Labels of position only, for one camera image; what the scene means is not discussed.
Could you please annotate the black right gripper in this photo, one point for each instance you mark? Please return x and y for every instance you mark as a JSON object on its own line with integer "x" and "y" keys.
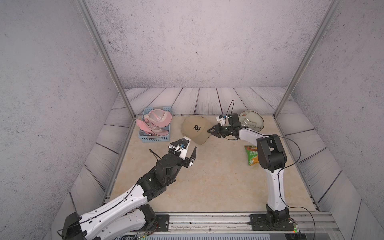
{"x": 217, "y": 131}

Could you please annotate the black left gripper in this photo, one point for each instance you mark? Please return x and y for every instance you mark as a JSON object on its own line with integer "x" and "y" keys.
{"x": 186, "y": 163}

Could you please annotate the beige baseball cap black logo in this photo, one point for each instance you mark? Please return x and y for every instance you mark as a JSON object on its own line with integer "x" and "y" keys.
{"x": 196, "y": 128}

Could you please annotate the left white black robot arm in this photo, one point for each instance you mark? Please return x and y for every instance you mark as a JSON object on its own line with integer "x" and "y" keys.
{"x": 130, "y": 212}

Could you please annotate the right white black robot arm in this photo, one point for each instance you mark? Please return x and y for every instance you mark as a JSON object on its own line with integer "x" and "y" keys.
{"x": 272, "y": 158}

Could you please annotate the white ceramic plate red flowers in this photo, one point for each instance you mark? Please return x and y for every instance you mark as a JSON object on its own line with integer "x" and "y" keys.
{"x": 252, "y": 116}

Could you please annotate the green red snack bag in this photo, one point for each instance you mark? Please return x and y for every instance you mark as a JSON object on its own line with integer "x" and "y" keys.
{"x": 252, "y": 154}

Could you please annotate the light blue plastic basket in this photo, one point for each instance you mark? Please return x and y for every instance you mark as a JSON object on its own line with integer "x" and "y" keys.
{"x": 151, "y": 138}

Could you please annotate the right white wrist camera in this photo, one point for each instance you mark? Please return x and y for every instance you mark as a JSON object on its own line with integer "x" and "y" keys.
{"x": 222, "y": 120}

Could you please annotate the chrome wire plate rack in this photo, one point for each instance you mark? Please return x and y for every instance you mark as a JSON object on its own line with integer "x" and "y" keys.
{"x": 250, "y": 124}

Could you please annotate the aluminium front rail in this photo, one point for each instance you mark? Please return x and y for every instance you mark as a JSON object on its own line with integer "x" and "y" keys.
{"x": 308, "y": 226}

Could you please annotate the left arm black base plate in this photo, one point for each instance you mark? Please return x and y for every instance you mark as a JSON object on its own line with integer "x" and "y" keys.
{"x": 159, "y": 224}

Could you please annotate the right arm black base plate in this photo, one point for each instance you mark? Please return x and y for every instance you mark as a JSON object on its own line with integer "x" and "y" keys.
{"x": 267, "y": 222}

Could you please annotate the right aluminium corner post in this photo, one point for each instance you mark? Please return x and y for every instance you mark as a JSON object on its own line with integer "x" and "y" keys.
{"x": 311, "y": 49}

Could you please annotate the aluminium corner post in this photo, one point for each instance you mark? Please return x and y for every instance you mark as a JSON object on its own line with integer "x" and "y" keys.
{"x": 311, "y": 49}
{"x": 86, "y": 14}

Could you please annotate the left aluminium corner post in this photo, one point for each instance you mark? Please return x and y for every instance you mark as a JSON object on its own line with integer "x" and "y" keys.
{"x": 86, "y": 14}

